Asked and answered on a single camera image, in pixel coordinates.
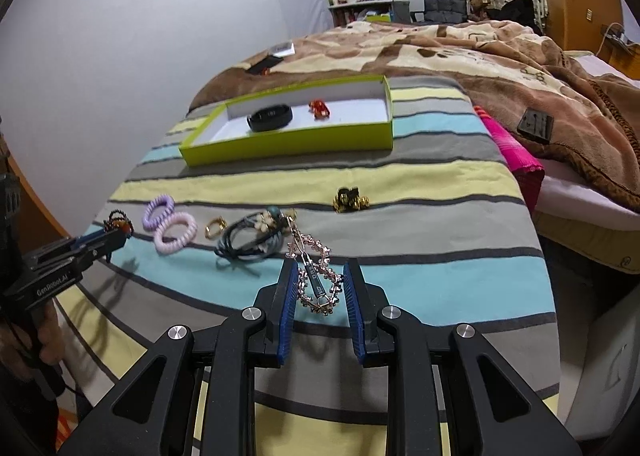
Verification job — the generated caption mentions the purple coil hair tie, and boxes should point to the purple coil hair tie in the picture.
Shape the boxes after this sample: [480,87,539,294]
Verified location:
[143,193,176,231]

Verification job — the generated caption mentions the black fitness band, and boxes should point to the black fitness band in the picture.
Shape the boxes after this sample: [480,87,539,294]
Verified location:
[247,106,295,133]

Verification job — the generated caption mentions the black clothing pile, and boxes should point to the black clothing pile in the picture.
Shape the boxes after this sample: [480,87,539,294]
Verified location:
[492,0,543,34]

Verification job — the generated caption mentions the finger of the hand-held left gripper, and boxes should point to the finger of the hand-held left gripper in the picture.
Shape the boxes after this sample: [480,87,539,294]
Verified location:
[55,231,128,277]
[37,227,120,261]

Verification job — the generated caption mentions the black rectangular case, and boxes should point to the black rectangular case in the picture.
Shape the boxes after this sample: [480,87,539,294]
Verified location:
[517,107,556,144]

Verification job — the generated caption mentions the pink cloth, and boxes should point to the pink cloth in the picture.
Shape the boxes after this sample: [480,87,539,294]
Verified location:
[472,104,546,211]

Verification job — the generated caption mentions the black office chair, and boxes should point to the black office chair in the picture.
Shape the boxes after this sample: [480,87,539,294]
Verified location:
[422,0,469,24]

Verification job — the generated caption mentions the dark beaded bracelet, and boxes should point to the dark beaded bracelet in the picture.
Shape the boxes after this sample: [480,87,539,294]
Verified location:
[103,208,136,239]

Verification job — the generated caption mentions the wooden door frame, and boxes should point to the wooden door frame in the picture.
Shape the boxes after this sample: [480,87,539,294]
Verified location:
[0,131,66,241]

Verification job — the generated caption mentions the person's left hand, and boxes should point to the person's left hand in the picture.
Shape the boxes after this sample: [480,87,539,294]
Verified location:
[0,306,66,382]

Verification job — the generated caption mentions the green cardboard box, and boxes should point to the green cardboard box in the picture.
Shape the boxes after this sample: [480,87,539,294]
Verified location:
[179,74,394,167]

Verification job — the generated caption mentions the mattress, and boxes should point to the mattress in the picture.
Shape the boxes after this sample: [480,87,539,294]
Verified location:
[530,50,640,277]

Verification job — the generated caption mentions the brown patterned blanket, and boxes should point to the brown patterned blanket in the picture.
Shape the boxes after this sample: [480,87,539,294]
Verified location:
[187,18,640,214]

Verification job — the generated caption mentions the dark hair ties with charms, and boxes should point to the dark hair ties with charms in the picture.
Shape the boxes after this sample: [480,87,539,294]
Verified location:
[214,206,296,267]

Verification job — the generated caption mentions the striped blanket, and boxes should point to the striped blanket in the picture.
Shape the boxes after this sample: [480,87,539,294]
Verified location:
[50,76,561,456]

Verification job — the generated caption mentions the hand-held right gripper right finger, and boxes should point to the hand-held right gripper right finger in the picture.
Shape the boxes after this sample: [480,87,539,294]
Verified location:
[342,258,583,456]

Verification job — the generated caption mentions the wooden headboard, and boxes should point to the wooden headboard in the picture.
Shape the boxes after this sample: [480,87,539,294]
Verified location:
[595,38,640,86]

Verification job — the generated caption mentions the white shelf desk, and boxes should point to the white shelf desk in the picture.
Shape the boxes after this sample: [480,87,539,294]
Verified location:
[327,0,401,27]

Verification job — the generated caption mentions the white cabinet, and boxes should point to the white cabinet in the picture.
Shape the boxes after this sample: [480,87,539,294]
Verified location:
[565,276,640,442]

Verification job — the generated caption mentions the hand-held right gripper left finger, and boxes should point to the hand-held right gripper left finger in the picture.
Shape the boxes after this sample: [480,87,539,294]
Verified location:
[75,258,301,456]

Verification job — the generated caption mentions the pink coil hair tie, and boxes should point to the pink coil hair tie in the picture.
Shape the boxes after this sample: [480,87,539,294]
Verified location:
[154,212,197,255]

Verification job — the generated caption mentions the gold and black hair claw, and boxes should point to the gold and black hair claw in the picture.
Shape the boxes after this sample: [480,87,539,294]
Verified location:
[332,187,371,213]

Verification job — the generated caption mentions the black phone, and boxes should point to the black phone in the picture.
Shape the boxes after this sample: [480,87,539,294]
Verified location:
[245,54,282,76]

